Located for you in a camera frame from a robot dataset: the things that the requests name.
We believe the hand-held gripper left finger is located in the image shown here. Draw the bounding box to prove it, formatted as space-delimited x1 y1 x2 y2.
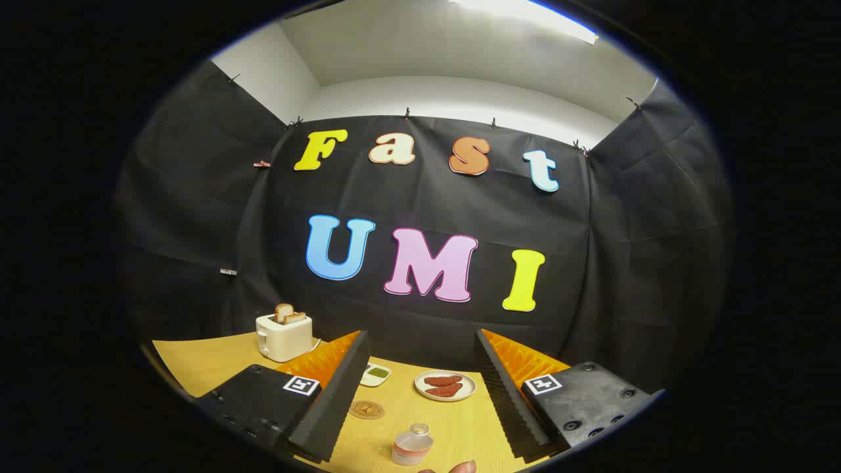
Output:
194 330 371 464

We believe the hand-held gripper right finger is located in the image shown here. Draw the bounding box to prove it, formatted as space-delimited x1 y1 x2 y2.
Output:
474 328 666 462

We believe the clear juice bottle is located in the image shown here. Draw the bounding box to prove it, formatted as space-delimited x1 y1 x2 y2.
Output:
392 424 434 467

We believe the round white plate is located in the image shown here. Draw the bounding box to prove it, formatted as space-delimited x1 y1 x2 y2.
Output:
415 371 477 402

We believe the wooden table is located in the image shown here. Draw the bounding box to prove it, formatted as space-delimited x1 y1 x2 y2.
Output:
152 332 553 473

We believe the cream toaster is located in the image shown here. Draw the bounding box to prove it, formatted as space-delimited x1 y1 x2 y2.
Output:
256 313 313 363

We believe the black backdrop cloth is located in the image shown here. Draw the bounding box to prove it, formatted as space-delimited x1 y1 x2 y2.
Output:
115 59 733 395

